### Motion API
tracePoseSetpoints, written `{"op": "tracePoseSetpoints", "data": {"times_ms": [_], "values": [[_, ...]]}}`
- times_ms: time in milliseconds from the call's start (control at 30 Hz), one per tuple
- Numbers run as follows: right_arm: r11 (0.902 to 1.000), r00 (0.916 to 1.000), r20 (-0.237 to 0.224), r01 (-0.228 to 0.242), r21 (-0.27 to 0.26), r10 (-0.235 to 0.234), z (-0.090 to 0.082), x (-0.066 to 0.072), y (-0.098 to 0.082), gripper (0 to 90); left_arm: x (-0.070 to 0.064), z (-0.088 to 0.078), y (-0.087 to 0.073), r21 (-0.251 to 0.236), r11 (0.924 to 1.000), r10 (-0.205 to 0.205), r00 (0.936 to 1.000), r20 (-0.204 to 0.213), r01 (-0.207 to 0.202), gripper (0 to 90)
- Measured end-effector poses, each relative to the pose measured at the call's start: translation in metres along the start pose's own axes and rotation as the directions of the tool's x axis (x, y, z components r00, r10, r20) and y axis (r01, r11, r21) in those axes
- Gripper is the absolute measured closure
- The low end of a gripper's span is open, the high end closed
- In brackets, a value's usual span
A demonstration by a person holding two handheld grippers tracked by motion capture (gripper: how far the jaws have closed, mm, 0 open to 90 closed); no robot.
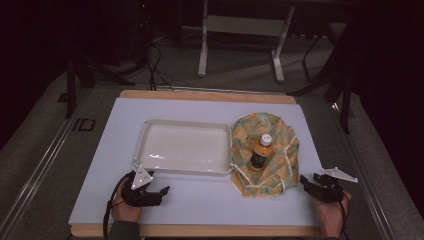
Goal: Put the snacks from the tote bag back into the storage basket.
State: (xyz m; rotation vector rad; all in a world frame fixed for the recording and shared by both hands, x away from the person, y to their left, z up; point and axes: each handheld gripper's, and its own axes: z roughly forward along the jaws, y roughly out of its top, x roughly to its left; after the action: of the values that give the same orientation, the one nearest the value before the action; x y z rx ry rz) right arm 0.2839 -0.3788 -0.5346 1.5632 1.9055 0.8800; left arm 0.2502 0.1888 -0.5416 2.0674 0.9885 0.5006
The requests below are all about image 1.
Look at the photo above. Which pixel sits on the orange drink bottle white cap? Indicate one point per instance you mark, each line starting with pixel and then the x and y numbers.
pixel 260 151

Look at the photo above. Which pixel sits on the metal floor rail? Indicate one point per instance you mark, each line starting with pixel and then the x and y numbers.
pixel 40 166
pixel 366 186

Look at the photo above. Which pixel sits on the orange green patterned cloth bag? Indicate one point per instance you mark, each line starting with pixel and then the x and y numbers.
pixel 283 160

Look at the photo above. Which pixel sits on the white metal table frame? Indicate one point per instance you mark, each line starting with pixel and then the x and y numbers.
pixel 243 26

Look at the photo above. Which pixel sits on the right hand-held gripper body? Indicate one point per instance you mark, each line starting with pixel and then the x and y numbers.
pixel 328 190

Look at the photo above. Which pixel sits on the black metal stand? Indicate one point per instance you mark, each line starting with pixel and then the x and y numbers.
pixel 71 83
pixel 340 83

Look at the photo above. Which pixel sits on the white table sheet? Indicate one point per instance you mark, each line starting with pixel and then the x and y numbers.
pixel 200 203

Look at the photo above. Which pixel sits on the person's left hand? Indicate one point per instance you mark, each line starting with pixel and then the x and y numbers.
pixel 125 209

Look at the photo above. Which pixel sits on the white plastic tray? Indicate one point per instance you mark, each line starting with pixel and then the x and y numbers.
pixel 185 148

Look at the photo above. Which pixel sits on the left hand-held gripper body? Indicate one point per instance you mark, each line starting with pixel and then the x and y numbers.
pixel 140 196

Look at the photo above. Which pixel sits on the person's right hand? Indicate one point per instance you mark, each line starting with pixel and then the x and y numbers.
pixel 330 216

